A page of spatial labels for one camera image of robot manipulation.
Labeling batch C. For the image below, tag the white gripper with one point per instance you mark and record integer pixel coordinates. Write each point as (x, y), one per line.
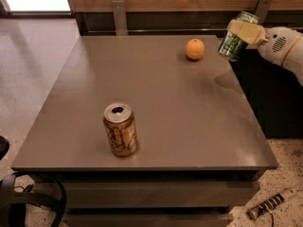
(275, 45)

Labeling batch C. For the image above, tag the green soda can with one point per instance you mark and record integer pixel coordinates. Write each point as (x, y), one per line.
(232, 46)

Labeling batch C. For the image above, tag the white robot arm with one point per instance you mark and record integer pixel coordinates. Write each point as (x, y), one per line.
(297, 70)

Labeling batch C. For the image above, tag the orange brown soda can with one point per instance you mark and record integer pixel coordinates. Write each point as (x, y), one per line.
(120, 127)

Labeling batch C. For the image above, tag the orange fruit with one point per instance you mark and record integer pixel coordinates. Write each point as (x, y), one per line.
(195, 49)

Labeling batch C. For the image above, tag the grey drawer cabinet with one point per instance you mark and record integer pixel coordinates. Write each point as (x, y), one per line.
(200, 149)

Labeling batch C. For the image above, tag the white power strip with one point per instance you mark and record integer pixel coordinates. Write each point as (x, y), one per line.
(271, 203)

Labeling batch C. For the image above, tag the black chair edge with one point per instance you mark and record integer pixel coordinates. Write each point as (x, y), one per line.
(4, 147)

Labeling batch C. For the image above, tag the right metal bracket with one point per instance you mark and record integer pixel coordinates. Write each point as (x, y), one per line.
(262, 8)

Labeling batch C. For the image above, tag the metal bracket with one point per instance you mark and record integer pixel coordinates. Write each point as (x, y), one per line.
(120, 18)
(262, 8)

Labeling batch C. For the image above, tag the left metal bracket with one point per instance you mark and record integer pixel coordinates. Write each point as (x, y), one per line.
(120, 18)

